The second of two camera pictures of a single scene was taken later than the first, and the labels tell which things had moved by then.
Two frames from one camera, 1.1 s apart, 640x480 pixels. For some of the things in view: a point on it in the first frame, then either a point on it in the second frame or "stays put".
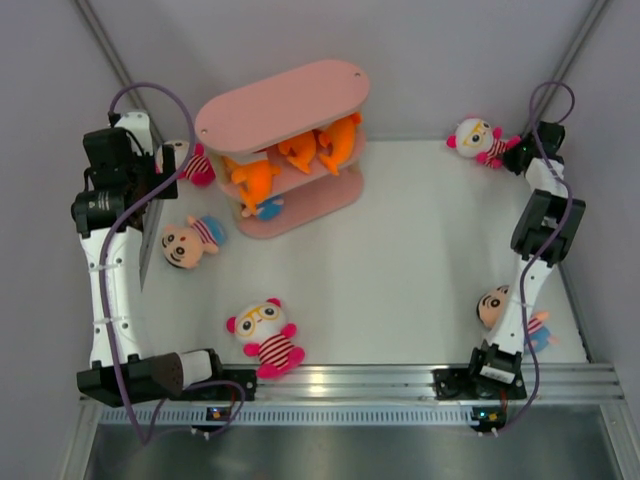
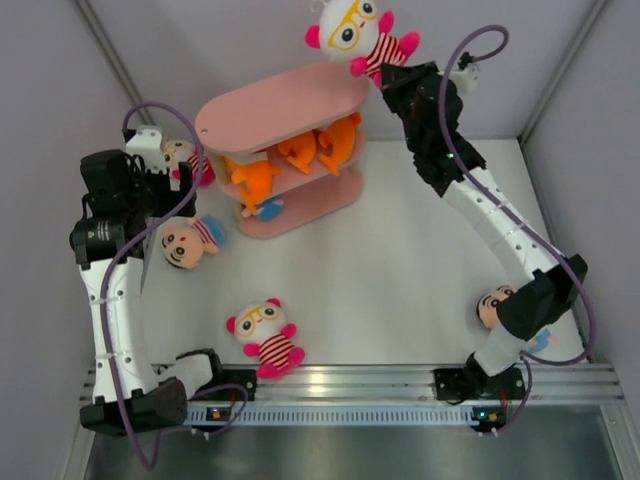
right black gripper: (508, 161) → (393, 80)
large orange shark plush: (342, 135) stays put
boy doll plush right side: (488, 305) stays put
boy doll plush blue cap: (183, 246) stays put
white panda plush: (475, 137) → (358, 33)
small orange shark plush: (304, 150) stays put
